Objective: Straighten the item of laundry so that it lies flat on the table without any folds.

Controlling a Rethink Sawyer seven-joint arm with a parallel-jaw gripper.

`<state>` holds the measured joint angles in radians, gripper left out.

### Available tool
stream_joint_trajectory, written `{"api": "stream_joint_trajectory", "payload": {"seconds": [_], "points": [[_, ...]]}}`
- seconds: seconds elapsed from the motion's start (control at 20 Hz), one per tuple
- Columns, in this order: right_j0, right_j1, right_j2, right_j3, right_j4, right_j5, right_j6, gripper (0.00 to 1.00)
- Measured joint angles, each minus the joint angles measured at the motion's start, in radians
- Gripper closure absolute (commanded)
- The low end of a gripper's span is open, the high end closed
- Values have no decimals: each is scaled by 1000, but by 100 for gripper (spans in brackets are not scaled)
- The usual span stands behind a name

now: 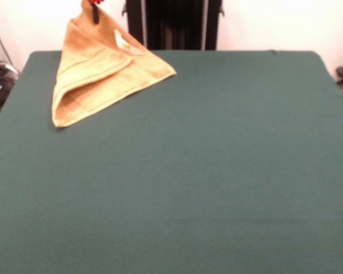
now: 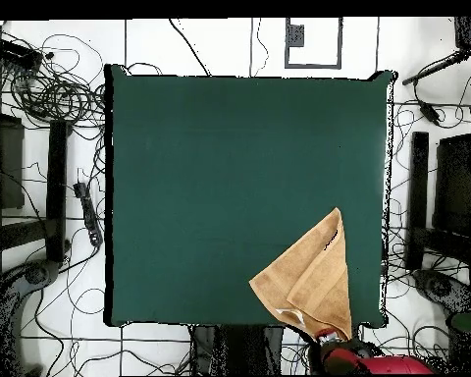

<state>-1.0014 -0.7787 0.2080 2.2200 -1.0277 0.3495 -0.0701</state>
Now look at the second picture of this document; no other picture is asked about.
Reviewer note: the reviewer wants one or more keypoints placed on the tan terry towel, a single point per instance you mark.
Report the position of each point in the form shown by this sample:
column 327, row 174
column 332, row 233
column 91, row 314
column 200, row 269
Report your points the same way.
column 314, row 282

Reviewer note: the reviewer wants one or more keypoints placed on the dark green table cloth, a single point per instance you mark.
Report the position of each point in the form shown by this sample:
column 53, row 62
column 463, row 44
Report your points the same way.
column 180, row 157

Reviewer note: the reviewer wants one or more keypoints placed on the black power adapter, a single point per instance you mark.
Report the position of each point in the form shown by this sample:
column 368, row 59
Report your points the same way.
column 429, row 113

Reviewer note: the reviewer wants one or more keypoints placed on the black power strip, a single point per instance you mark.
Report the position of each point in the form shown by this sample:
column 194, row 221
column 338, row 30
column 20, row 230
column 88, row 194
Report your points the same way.
column 87, row 208

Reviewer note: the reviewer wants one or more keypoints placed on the black stand pole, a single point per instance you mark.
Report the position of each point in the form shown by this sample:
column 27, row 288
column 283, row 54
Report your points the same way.
column 435, row 67

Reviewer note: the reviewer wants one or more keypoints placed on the black rectangular device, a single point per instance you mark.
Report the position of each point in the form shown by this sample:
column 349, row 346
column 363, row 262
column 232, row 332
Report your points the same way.
column 13, row 53

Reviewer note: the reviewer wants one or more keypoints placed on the black pedestal column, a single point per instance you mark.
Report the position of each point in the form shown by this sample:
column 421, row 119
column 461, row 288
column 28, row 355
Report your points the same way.
column 239, row 349

